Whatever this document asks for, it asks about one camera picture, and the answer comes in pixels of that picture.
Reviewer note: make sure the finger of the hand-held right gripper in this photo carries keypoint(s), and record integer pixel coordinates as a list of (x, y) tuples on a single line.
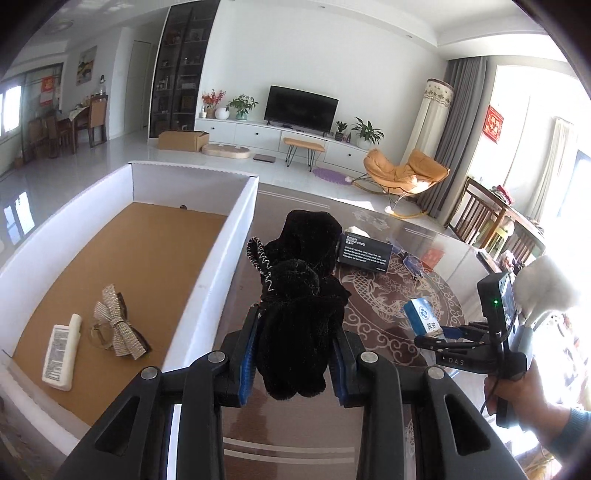
[(452, 331), (434, 342)]

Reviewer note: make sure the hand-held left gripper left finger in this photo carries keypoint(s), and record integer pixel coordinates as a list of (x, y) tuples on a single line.
[(247, 364)]

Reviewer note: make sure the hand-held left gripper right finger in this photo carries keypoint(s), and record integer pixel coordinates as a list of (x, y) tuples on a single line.
[(339, 369)]

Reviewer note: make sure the blue and white carton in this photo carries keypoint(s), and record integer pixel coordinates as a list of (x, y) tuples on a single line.
[(422, 316)]

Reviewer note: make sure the black plush bundle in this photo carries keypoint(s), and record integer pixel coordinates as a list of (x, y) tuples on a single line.
[(295, 341)]

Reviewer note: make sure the thin-framed eyeglasses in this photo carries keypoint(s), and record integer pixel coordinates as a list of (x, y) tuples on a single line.
[(412, 264)]

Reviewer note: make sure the black printed carton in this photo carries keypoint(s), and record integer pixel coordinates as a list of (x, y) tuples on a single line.
[(364, 254)]

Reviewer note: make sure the silver rhinestone bow hair clip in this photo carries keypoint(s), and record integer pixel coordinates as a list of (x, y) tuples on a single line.
[(122, 332)]

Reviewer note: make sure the white cardboard storage box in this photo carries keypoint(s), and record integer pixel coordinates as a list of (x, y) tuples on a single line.
[(138, 249)]

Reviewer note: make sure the white lotion bottle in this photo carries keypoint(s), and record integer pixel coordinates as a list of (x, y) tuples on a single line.
[(62, 355)]

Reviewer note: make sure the person's right forearm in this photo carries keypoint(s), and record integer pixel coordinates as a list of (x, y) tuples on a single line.
[(577, 434)]

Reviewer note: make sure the person's right hand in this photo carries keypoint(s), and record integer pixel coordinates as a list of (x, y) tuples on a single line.
[(545, 406)]

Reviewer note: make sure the white furry thing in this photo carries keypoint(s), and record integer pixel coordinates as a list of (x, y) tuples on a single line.
[(549, 281)]

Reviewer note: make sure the dark wooden slatted chair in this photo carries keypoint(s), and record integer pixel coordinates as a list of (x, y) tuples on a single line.
[(521, 240), (475, 207)]

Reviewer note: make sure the orange lounge chair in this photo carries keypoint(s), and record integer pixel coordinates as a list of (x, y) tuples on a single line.
[(392, 173)]

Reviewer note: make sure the purple floor rug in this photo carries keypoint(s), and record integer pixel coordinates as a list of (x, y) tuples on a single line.
[(330, 174)]

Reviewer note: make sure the grey curtain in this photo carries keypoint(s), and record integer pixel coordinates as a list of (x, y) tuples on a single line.
[(457, 129)]

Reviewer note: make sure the grey floor scale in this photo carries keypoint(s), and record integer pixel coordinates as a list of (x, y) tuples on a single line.
[(263, 158)]

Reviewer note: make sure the beige pet bed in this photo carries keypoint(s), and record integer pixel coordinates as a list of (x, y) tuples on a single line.
[(226, 152)]

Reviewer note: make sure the fabric-covered standing air conditioner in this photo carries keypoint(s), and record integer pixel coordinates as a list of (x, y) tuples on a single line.
[(431, 115)]

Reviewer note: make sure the leafy potted plant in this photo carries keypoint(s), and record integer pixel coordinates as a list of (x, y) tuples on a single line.
[(367, 131)]

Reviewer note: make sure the wooden bench with metal legs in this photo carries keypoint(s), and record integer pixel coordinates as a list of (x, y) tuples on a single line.
[(304, 143)]

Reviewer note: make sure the small potted plant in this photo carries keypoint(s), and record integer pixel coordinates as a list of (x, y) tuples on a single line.
[(341, 130)]

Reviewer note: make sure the white long television cabinet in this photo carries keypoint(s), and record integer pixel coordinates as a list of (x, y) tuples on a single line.
[(258, 134)]

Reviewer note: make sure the brown cardboard box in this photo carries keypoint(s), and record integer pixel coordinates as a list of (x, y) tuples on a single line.
[(182, 141)]

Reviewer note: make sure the white round vase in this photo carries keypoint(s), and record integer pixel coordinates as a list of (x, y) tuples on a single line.
[(222, 113)]

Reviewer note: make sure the green potted plant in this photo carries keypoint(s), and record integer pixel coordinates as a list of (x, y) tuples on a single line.
[(242, 106)]

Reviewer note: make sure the black flat television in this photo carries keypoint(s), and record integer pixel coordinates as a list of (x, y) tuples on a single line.
[(300, 108)]

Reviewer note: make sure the red flower arrangement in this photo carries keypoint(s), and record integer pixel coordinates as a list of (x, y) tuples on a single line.
[(212, 99)]

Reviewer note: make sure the wooden dining chair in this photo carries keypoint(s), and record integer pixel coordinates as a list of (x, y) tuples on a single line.
[(98, 120)]

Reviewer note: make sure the white door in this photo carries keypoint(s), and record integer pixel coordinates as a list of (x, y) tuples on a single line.
[(138, 87)]

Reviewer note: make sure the dark glass display cabinet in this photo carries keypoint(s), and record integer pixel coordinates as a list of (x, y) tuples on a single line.
[(184, 69)]

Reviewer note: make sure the clear tall bottle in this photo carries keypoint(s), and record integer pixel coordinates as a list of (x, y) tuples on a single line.
[(102, 86)]

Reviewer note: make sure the red window decoration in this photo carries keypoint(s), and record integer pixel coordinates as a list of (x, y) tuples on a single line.
[(48, 91)]

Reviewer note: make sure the framed landscape painting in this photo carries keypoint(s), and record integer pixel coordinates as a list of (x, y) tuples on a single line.
[(86, 64)]

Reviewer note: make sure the round ceiling lamp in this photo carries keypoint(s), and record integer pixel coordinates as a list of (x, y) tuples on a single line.
[(62, 26)]

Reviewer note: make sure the red wall decoration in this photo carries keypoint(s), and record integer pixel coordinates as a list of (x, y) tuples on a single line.
[(494, 123)]

